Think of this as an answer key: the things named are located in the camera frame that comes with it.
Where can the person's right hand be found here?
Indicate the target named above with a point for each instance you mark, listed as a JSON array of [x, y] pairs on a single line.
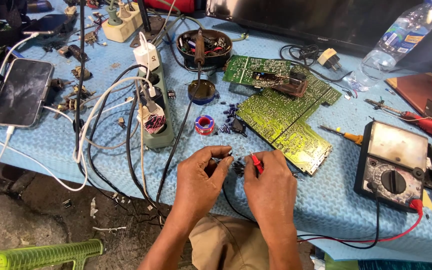
[[272, 187]]

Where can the person's left hand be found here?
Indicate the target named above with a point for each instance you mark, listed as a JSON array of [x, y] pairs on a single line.
[[195, 180]]

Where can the red multimeter test lead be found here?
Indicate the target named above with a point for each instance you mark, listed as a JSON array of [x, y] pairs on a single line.
[[257, 164]]

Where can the black multimeter test lead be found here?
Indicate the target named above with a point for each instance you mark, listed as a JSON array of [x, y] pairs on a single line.
[[378, 225]]

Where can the pile of small black components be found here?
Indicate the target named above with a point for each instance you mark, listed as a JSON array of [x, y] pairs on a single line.
[[238, 168]]

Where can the green power strip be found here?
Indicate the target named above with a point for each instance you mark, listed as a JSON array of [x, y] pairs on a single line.
[[159, 138]]

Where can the red blue solder spool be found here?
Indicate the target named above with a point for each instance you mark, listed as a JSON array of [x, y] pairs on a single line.
[[204, 125]]

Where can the blue foam mat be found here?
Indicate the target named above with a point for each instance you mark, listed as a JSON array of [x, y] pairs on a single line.
[[336, 210]]

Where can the black square component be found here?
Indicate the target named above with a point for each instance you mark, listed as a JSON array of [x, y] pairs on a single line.
[[238, 126]]

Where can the person's khaki shorts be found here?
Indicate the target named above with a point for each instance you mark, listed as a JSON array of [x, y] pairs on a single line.
[[227, 243]]

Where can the large green circuit board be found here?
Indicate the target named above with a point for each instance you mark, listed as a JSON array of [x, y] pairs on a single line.
[[287, 116]]

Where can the charger with pink sticker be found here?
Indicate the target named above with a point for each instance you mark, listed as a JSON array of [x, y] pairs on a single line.
[[152, 119]]

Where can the pile of blue capacitors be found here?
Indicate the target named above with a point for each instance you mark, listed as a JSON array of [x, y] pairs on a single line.
[[230, 112]]

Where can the blue solder paste tin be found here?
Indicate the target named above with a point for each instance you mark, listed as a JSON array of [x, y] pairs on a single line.
[[201, 92]]

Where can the small black chip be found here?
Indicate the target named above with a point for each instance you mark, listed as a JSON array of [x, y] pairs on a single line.
[[171, 94]]

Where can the black plug adapter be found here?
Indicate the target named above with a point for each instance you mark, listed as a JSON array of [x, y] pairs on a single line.
[[156, 95]]

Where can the brown transformer block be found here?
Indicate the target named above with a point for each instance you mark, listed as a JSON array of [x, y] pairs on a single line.
[[293, 86]]

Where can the small green circuit board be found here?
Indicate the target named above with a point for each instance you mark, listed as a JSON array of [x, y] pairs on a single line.
[[246, 69]]

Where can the black analog multimeter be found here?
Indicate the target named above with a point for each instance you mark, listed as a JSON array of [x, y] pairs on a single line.
[[392, 165]]

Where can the white phone charger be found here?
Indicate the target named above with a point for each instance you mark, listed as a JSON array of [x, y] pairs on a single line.
[[146, 56]]

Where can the black bowl of parts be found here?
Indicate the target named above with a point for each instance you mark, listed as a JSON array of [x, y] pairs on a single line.
[[204, 47]]

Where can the black stand with brown base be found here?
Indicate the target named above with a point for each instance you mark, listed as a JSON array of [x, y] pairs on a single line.
[[146, 32]]

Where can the beige power strip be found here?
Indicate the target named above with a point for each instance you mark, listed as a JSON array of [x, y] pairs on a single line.
[[122, 28]]

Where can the green plastic stool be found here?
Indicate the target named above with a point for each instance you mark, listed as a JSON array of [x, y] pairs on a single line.
[[39, 255]]

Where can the black flat screen television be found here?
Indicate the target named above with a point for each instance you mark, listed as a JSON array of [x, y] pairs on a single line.
[[313, 18]]

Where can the red-brown hardcover book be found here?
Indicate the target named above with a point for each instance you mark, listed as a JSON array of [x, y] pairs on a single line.
[[418, 90]]

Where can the red plastic case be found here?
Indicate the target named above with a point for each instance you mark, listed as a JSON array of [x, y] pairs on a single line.
[[169, 5]]

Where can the clear plastic water bottle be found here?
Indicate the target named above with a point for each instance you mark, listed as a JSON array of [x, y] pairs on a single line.
[[392, 45]]

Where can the smartphone in clear case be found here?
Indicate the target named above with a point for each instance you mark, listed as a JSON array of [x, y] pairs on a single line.
[[21, 92]]

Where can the black smartphone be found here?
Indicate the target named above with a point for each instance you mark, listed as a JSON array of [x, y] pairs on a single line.
[[49, 24]]

